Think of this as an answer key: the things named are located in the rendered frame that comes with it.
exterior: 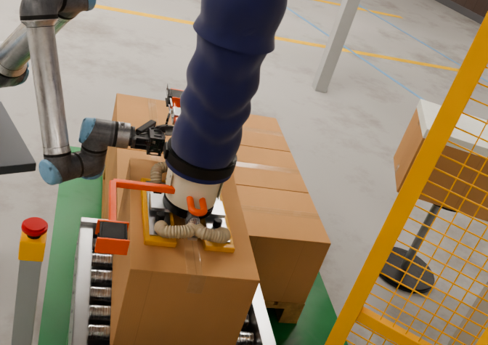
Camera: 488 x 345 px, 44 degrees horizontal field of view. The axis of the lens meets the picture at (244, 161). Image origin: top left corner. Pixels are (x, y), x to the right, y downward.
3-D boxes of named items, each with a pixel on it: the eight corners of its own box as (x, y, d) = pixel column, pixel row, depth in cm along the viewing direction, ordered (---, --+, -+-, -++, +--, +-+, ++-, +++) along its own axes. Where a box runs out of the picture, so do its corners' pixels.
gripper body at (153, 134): (163, 157, 212) (128, 152, 209) (161, 144, 219) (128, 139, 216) (167, 139, 208) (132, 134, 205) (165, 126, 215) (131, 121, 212)
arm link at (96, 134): (78, 135, 213) (82, 110, 208) (114, 140, 216) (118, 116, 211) (77, 149, 205) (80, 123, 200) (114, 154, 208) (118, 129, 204)
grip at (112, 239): (126, 255, 163) (129, 241, 161) (94, 253, 161) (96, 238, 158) (125, 235, 170) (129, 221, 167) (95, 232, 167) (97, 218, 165)
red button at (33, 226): (46, 243, 167) (47, 232, 165) (19, 241, 165) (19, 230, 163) (48, 227, 172) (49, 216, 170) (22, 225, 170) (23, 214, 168)
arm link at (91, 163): (66, 171, 214) (70, 141, 208) (92, 164, 222) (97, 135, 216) (82, 185, 209) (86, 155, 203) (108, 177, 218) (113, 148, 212)
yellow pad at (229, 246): (234, 253, 193) (237, 241, 190) (203, 250, 190) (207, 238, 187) (218, 191, 221) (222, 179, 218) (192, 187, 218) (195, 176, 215)
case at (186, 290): (227, 366, 205) (260, 280, 185) (109, 360, 194) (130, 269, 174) (208, 248, 254) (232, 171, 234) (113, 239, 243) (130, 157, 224)
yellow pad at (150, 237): (176, 248, 187) (179, 235, 185) (143, 245, 184) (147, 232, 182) (168, 184, 215) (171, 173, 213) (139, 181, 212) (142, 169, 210)
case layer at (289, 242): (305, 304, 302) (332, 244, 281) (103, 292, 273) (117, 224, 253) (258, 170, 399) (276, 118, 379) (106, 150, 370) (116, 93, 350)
